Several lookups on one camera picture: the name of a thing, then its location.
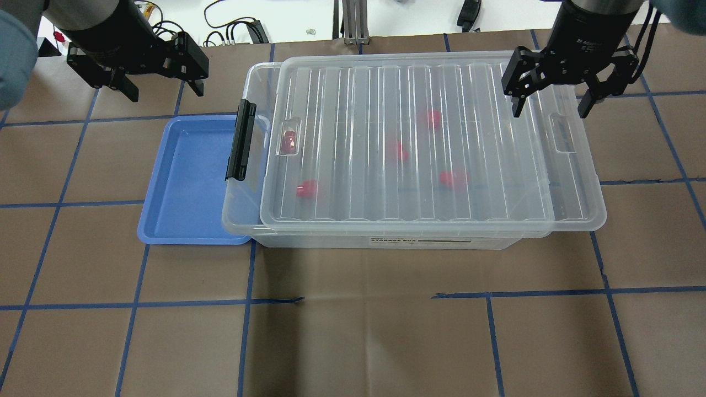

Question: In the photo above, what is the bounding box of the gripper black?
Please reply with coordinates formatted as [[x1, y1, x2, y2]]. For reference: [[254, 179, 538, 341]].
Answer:
[[501, 11, 639, 119], [67, 26, 210, 103]]

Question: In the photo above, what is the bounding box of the clear plastic box lid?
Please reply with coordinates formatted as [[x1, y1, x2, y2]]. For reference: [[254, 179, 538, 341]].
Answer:
[[259, 51, 607, 238]]

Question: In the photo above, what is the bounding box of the clear plastic storage box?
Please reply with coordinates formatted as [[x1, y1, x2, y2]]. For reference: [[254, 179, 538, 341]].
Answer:
[[220, 56, 558, 247]]

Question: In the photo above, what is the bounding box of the blue plastic tray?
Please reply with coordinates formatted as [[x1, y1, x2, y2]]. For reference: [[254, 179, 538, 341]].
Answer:
[[137, 115, 250, 245]]

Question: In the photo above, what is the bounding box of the black power adapter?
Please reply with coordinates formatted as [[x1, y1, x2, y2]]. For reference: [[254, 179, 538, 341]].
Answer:
[[456, 0, 482, 33]]

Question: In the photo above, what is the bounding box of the black box latch handle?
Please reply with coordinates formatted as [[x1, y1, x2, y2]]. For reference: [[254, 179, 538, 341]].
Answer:
[[225, 99, 256, 181]]

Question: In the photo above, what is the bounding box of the aluminium frame post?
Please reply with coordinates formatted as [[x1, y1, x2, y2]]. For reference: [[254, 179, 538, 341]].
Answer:
[[340, 1, 370, 45]]

